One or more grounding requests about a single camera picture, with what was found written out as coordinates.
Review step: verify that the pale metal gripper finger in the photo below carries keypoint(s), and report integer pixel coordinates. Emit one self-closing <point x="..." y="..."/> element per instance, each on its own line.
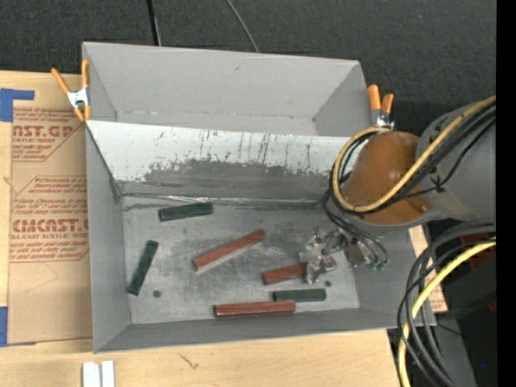
<point x="318" y="266"/>
<point x="322" y="240"/>

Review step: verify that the dark green flat block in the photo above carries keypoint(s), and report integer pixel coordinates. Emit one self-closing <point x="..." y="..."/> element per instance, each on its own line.
<point x="299" y="295"/>
<point x="185" y="211"/>
<point x="143" y="267"/>

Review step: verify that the red-brown flat block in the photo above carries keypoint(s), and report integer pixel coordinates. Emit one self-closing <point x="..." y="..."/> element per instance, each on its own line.
<point x="254" y="309"/>
<point x="227" y="250"/>
<point x="282" y="274"/>

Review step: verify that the grey metal bin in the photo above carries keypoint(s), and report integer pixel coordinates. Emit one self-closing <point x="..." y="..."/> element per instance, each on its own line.
<point x="225" y="95"/>

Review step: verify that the brown cardboard board red print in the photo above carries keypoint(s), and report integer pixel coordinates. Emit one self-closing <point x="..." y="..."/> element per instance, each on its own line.
<point x="48" y="200"/>

